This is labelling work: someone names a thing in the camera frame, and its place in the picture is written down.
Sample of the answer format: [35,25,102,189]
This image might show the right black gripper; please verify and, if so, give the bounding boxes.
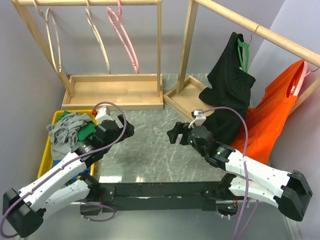
[166,121,207,157]

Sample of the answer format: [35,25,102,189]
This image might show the grey tank top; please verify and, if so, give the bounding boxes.
[46,113,92,160]

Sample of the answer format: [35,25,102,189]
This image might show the pink plastic hanger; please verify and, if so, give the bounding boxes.
[106,0,140,74]

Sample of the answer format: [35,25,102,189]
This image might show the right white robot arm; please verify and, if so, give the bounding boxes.
[166,122,313,222]

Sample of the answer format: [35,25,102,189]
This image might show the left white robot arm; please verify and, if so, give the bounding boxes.
[0,114,135,238]

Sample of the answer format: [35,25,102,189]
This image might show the green plastic hanger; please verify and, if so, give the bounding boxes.
[237,24,261,73]

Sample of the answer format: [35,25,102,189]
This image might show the middle beige wooden hanger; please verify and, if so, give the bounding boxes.
[85,0,111,74]

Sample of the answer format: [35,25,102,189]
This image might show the beige wooden hanger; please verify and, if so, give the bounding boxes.
[85,0,111,74]
[32,0,63,75]

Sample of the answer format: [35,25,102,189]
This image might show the left beige wooden hanger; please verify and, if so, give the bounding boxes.
[32,0,63,75]

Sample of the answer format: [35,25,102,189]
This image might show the light pink hanger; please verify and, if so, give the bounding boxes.
[286,60,319,98]

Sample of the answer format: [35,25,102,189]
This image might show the green garment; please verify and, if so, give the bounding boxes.
[58,111,96,141]

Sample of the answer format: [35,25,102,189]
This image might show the right wooden clothes rack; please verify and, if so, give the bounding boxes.
[163,0,320,121]

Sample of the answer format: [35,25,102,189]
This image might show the wooden clothes rack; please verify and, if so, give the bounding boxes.
[12,0,164,111]
[163,0,320,121]

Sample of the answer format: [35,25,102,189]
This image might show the blue garment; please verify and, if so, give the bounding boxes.
[51,159,91,186]

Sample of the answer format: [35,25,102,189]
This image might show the left wooden clothes rack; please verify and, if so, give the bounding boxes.
[12,0,164,111]

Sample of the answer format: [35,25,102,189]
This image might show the black garment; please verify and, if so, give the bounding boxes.
[198,32,256,145]

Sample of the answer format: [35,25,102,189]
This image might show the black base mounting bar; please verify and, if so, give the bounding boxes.
[79,180,249,217]

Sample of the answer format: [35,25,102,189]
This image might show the yellow plastic bin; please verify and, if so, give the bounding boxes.
[37,109,98,178]

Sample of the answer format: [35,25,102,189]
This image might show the orange garment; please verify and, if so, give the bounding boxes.
[245,59,303,165]

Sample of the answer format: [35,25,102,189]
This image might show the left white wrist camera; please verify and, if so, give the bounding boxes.
[91,106,113,125]

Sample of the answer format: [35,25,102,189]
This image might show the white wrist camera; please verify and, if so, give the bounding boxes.
[188,109,207,129]
[91,106,113,125]

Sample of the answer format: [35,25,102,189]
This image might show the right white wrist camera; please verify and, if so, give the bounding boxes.
[188,109,207,129]

